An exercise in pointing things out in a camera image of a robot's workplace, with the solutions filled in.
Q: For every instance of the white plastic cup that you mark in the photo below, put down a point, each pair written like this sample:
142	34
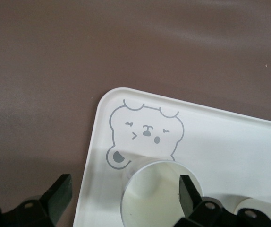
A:
251	203
154	189

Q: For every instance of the white tray with bear print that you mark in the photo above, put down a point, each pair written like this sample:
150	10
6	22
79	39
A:
220	146

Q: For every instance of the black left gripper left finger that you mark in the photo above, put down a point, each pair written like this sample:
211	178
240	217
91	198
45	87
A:
55	196

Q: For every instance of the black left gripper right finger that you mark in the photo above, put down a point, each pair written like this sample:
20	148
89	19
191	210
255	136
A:
187	196

